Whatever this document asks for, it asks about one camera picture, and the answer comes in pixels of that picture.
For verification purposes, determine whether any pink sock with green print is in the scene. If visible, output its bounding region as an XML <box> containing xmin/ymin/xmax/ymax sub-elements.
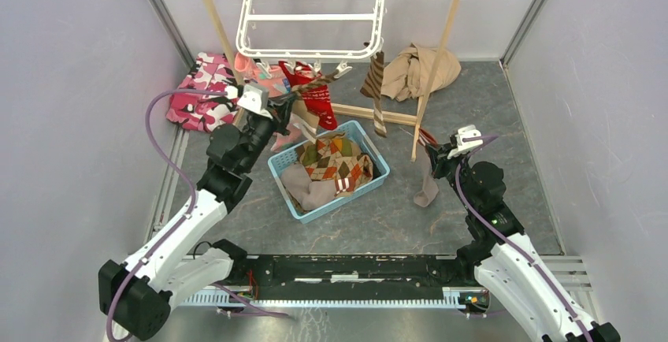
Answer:
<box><xmin>234</xmin><ymin>53</ymin><xmax>302</xmax><ymax>152</ymax></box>

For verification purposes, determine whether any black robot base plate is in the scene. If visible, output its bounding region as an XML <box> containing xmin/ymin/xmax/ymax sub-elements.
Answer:
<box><xmin>177</xmin><ymin>254</ymin><xmax>492</xmax><ymax>315</ymax></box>

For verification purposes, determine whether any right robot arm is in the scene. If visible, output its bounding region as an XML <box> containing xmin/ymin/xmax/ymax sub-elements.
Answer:
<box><xmin>424</xmin><ymin>143</ymin><xmax>621</xmax><ymax>341</ymax></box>

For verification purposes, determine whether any orange white striped beige sock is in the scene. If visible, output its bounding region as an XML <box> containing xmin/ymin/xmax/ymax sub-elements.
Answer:
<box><xmin>414</xmin><ymin>128</ymin><xmax>440</xmax><ymax>207</ymax></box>

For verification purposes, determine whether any argyle patterned sock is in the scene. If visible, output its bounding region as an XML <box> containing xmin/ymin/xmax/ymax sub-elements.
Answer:
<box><xmin>295</xmin><ymin>132</ymin><xmax>374</xmax><ymax>198</ymax></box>

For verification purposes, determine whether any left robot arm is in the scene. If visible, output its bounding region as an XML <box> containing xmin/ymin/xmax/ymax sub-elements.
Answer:
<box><xmin>98</xmin><ymin>99</ymin><xmax>293</xmax><ymax>341</ymax></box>

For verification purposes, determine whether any white plastic clip hanger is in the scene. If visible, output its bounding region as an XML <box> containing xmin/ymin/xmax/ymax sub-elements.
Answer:
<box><xmin>236</xmin><ymin>0</ymin><xmax>386</xmax><ymax>73</ymax></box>

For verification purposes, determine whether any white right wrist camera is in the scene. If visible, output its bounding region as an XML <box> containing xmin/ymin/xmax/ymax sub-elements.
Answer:
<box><xmin>447</xmin><ymin>125</ymin><xmax>484</xmax><ymax>159</ymax></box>

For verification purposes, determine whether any beige crumpled cloth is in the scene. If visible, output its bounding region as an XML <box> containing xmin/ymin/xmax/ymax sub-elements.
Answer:
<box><xmin>380</xmin><ymin>44</ymin><xmax>462</xmax><ymax>102</ymax></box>

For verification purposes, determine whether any pink camouflage cloth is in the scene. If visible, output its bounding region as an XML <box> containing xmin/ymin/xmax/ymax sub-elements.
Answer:
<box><xmin>165</xmin><ymin>52</ymin><xmax>242</xmax><ymax>133</ymax></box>

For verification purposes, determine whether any red snowflake sock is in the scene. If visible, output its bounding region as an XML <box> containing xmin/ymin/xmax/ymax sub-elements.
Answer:
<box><xmin>278</xmin><ymin>61</ymin><xmax>338</xmax><ymax>130</ymax></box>

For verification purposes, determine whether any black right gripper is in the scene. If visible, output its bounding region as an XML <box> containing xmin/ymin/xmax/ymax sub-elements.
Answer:
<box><xmin>425</xmin><ymin>142</ymin><xmax>477</xmax><ymax>213</ymax></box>

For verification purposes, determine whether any wooden hanger stand frame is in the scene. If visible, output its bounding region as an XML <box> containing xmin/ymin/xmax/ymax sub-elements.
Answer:
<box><xmin>202</xmin><ymin>0</ymin><xmax>460</xmax><ymax>161</ymax></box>

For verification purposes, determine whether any brown cream striped sock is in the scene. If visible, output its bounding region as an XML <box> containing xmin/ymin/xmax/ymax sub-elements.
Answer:
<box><xmin>269</xmin><ymin>70</ymin><xmax>340</xmax><ymax>103</ymax></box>
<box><xmin>360</xmin><ymin>50</ymin><xmax>387</xmax><ymax>138</ymax></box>

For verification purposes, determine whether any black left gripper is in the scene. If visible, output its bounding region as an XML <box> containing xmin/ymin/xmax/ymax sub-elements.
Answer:
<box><xmin>239</xmin><ymin>91</ymin><xmax>296</xmax><ymax>172</ymax></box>

